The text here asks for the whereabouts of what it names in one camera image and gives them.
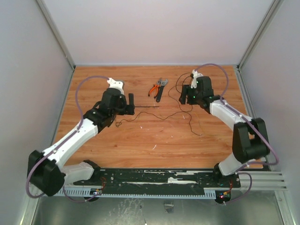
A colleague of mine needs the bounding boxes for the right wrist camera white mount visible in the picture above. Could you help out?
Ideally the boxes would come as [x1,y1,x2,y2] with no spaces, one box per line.
[190,70,203,89]

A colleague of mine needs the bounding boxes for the adjustable wrench black handle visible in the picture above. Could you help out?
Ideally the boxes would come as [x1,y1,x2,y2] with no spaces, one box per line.
[156,79,168,103]

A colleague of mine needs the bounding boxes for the grey slotted cable duct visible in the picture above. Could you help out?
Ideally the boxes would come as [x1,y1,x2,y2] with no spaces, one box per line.
[55,186,216,200]

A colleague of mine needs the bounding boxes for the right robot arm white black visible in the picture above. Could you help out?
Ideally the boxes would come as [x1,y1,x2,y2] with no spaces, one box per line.
[179,75,270,187]

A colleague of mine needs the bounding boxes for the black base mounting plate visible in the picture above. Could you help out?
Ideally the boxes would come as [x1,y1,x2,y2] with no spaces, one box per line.
[74,168,241,193]

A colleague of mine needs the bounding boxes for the black wire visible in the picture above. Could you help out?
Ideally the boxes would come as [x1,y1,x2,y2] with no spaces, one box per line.
[115,72,203,136]

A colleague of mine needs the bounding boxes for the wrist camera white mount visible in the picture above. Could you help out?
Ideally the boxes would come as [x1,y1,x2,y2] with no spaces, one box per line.
[107,78,124,95]
[190,70,203,89]

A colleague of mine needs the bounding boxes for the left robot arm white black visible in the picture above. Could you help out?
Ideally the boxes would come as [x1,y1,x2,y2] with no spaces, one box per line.
[26,88,135,198]

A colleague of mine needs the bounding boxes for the small orange black pliers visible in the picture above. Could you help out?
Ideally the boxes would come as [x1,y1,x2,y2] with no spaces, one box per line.
[148,80,161,98]

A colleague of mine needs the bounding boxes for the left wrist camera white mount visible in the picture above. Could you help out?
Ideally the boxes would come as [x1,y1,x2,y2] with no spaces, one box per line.
[107,78,124,95]

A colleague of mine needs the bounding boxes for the aluminium frame rails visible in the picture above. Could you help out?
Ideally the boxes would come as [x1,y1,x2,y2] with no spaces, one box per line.
[238,165,287,191]

